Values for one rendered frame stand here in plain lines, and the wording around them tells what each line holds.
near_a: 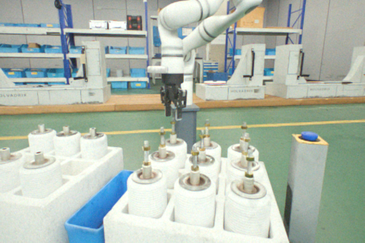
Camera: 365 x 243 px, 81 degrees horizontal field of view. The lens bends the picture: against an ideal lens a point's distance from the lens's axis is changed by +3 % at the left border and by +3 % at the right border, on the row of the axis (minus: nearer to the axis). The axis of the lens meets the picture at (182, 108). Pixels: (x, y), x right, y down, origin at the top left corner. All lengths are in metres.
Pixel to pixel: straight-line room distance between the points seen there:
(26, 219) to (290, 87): 3.03
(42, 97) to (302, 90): 3.25
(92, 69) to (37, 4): 7.37
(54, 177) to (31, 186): 0.05
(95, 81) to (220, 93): 1.54
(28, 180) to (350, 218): 1.01
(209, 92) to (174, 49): 2.08
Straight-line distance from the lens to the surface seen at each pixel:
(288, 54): 3.26
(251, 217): 0.50
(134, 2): 9.26
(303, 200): 0.74
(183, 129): 1.14
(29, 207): 0.69
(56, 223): 0.71
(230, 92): 2.82
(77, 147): 0.95
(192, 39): 1.02
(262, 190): 0.52
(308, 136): 0.68
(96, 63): 2.70
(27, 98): 2.92
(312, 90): 3.44
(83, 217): 0.74
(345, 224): 0.97
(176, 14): 0.67
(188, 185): 0.50
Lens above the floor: 0.51
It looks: 11 degrees down
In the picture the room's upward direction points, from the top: straight up
